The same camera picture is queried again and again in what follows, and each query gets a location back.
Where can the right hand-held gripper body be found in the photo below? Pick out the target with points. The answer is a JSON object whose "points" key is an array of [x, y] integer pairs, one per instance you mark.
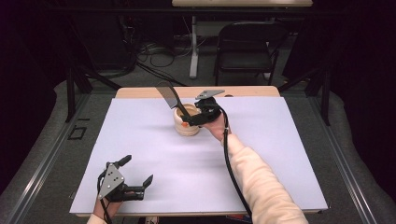
{"points": [[210, 107]]}

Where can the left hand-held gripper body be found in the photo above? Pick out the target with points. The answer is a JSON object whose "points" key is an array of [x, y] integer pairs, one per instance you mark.
{"points": [[111, 181]]}

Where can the beige ribbed knife holder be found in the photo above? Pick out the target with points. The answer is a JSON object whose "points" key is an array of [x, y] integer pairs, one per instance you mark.
{"points": [[185, 129]]}

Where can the black spatula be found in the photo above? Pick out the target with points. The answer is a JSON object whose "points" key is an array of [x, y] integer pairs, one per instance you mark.
{"points": [[171, 95]]}

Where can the person's right hand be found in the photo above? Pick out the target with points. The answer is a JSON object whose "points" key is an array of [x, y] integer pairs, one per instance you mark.
{"points": [[218, 126]]}

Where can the person's left hand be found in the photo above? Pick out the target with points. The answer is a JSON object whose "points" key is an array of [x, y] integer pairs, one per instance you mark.
{"points": [[106, 207]]}

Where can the white table mat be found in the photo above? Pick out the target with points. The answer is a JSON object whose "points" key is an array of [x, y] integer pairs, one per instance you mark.
{"points": [[174, 174]]}

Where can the white table leg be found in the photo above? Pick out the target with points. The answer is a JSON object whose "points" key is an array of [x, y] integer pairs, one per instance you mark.
{"points": [[194, 56]]}

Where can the black folding chair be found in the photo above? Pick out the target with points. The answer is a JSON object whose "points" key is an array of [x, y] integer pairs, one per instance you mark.
{"points": [[244, 53]]}

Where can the light background table top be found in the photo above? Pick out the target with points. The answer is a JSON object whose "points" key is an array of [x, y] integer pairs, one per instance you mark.
{"points": [[243, 2]]}

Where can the grey metal floor rail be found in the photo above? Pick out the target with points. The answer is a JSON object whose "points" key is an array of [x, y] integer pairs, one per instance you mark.
{"points": [[43, 168], [342, 165]]}

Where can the black metal frame stand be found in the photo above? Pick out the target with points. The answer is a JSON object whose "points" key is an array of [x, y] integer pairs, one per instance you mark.
{"points": [[71, 93], [325, 93]]}

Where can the black horizontal frame bar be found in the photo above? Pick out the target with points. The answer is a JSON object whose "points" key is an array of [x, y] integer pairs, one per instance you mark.
{"points": [[124, 11]]}

